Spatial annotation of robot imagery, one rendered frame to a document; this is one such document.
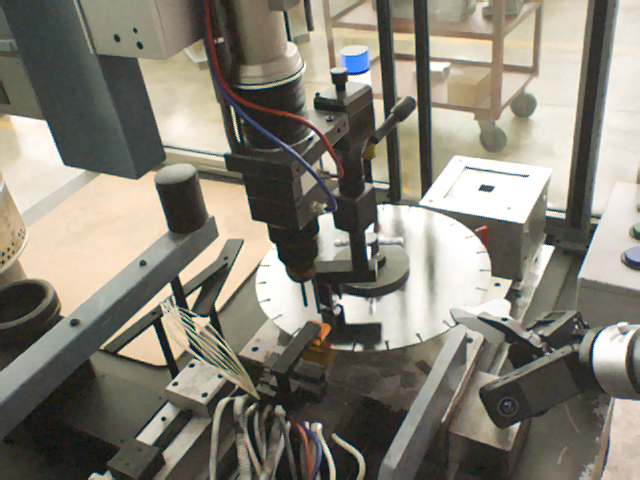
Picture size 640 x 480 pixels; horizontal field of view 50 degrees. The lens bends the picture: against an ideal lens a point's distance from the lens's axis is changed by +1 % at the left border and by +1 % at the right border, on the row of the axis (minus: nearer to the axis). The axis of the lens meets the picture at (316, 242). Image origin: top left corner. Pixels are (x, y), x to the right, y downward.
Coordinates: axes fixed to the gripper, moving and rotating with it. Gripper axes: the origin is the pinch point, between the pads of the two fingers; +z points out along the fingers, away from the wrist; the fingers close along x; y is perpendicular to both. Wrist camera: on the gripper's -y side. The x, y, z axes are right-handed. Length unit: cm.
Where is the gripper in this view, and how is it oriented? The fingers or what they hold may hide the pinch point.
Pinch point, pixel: (470, 363)
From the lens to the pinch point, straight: 90.8
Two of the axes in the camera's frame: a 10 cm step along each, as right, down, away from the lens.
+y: 7.7, -4.3, 4.7
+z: -4.7, 1.2, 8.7
